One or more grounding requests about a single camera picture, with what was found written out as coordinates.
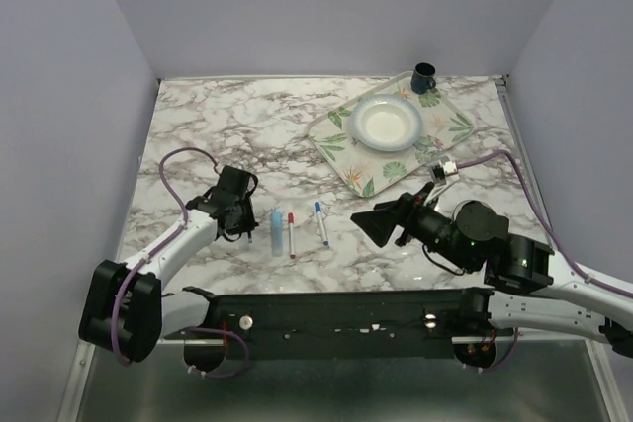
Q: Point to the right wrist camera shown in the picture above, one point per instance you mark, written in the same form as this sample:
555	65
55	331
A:
444	174

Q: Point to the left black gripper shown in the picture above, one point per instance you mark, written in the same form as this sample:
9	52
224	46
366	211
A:
249	223

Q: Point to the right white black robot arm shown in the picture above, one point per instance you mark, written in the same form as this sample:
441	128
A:
533	285

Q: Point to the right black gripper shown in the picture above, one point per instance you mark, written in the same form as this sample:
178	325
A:
379	224

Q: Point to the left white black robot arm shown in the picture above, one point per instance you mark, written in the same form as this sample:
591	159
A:
127	311

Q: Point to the white marker pen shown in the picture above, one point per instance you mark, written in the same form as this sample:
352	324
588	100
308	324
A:
321	224

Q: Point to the dark blue mug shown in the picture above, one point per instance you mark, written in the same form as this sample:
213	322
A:
423	78

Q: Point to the floral serving tray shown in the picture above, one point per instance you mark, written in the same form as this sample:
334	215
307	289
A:
367	172

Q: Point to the aluminium frame rail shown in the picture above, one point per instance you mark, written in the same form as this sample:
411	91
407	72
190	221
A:
612	395

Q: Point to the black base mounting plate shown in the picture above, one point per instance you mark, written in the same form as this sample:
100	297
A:
357	325

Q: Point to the white blue rimmed bowl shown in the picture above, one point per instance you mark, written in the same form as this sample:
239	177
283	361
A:
386	123

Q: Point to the white red marker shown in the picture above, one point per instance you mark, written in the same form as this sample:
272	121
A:
291	236

